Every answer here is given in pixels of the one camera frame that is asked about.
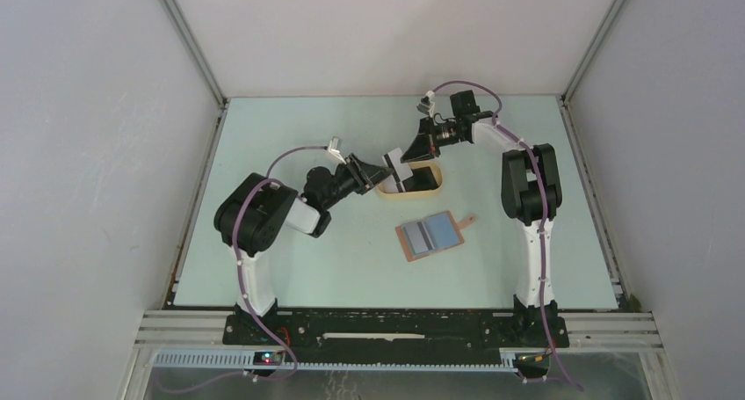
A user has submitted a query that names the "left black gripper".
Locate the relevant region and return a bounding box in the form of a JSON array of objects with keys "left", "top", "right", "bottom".
[{"left": 322, "top": 153, "right": 394, "bottom": 210}]

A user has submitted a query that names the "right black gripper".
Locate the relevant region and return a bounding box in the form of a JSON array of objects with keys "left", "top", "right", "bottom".
[{"left": 401, "top": 116, "right": 459, "bottom": 164}]

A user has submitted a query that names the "white card black stripe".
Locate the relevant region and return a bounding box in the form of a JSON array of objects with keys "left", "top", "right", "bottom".
[{"left": 382, "top": 148, "right": 413, "bottom": 193}]

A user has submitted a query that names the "beige oval card tray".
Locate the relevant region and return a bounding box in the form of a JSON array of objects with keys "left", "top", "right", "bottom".
[{"left": 375, "top": 161, "right": 444, "bottom": 201}]

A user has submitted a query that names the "brown leather card holder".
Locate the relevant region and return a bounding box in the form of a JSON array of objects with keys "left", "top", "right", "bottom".
[{"left": 395, "top": 211, "right": 477, "bottom": 262}]

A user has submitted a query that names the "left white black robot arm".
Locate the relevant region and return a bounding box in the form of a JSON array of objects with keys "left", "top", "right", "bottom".
[{"left": 213, "top": 154, "right": 394, "bottom": 345}]

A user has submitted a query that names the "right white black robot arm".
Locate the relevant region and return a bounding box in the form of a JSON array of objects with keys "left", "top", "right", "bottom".
[{"left": 401, "top": 90, "right": 562, "bottom": 345}]

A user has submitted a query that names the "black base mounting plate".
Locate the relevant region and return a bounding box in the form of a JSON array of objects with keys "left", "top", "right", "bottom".
[{"left": 222, "top": 307, "right": 570, "bottom": 366}]

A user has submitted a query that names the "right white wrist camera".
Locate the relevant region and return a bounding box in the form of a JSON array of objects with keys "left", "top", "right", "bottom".
[{"left": 416, "top": 91, "right": 436, "bottom": 119}]

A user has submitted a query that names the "aluminium frame rail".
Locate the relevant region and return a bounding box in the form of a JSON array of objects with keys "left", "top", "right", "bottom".
[{"left": 135, "top": 308, "right": 663, "bottom": 373}]

